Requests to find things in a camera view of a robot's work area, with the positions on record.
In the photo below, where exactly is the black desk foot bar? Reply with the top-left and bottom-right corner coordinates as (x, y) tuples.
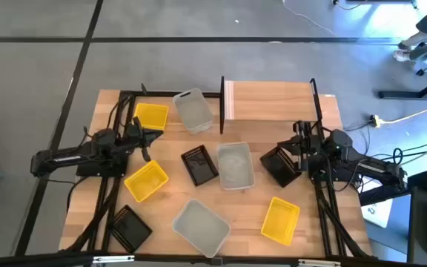
(378, 72), (427, 100)

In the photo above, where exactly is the yellow power cable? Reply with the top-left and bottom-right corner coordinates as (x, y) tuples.
(379, 108), (427, 125)

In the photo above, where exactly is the person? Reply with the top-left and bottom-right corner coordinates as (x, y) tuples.
(393, 0), (427, 63)

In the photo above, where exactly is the black crossbar with silver brackets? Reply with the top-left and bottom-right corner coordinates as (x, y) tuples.
(0, 251), (427, 267)

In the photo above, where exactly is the white floor cable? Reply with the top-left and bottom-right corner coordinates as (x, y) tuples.
(282, 0), (339, 37)

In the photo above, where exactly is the yellow slotted plastic basket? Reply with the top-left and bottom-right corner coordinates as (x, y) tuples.
(123, 159), (170, 203)
(132, 102), (170, 131)
(260, 196), (301, 247)

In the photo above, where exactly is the black desk beam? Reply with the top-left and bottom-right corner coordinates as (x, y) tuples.
(359, 181), (418, 207)

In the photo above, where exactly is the black slotted plastic basket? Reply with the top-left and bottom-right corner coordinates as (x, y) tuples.
(180, 144), (220, 187)
(259, 145), (303, 188)
(108, 204), (153, 254)

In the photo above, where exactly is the black aluminium rig frame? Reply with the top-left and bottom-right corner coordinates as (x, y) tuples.
(63, 83), (377, 260)

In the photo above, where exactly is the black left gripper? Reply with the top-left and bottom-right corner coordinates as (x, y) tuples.
(125, 116), (165, 148)

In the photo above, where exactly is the black floor cable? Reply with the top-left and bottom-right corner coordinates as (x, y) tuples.
(361, 142), (427, 166)

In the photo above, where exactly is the wooden shelf with black legs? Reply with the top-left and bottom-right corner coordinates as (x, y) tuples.
(219, 76), (324, 135)

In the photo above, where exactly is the grey plastic storage bin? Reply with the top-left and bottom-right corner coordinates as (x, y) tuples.
(216, 142), (256, 191)
(171, 198), (232, 259)
(172, 88), (214, 136)

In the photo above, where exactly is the white printed sheet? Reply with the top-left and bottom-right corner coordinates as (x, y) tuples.
(360, 198), (394, 229)

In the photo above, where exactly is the grey floor cable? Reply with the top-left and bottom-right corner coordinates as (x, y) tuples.
(402, 136), (427, 168)

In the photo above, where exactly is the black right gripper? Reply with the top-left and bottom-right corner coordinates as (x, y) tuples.
(277, 120), (325, 164)

